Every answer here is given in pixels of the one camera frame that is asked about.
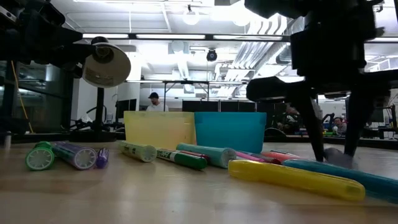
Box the yellow translucent plastic bin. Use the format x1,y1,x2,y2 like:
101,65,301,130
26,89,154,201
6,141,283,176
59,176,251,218
123,111,197,151

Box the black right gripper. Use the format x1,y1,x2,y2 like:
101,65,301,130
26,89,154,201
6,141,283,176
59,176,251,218
246,12,398,162

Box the yellow highlighter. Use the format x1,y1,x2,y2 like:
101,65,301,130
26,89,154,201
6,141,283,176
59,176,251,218
228,159,366,202

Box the teal plastic bin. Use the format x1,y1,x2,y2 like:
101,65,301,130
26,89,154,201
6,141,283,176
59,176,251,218
194,111,267,154

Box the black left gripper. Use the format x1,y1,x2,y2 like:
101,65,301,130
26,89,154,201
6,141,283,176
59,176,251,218
0,0,96,68

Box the green fat highlighter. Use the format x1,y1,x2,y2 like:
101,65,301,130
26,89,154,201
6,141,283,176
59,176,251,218
24,141,56,171

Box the lavender fat highlighter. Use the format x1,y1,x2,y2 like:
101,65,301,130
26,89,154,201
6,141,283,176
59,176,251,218
51,141,98,170

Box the small white cylinder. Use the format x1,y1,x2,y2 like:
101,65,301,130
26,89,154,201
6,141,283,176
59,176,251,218
2,131,12,149

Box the black desk lamp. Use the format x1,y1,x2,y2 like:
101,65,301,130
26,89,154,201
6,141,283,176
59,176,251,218
68,35,132,143

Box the yellow pole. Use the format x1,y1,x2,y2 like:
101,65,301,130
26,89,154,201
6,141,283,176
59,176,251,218
11,60,34,134

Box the light green highlighter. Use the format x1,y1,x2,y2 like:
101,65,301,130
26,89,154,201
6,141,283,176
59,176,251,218
118,140,158,163

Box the small dark purple marker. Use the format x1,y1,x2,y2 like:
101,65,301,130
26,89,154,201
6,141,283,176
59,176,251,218
95,147,110,169

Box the blue highlighter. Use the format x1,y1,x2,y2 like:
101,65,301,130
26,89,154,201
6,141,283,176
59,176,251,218
282,159,398,205

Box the green dry-erase marker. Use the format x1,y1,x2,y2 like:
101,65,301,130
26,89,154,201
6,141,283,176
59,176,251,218
156,148,208,170

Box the teal fat highlighter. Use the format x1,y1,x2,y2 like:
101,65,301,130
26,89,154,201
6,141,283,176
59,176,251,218
175,142,238,169

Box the thin white marker red cap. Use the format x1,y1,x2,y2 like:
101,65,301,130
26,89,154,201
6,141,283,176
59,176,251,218
261,156,282,166

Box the black computer monitor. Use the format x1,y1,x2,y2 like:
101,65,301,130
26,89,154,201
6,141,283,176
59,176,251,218
116,98,137,119

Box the black partition panels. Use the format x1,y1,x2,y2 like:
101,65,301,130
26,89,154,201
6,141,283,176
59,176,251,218
182,99,280,113

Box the pink highlighter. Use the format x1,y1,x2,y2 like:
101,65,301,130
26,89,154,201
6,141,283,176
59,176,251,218
235,151,268,163

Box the person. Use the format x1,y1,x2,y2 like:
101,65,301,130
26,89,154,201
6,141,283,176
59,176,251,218
146,91,170,112
331,116,348,134
276,104,301,134

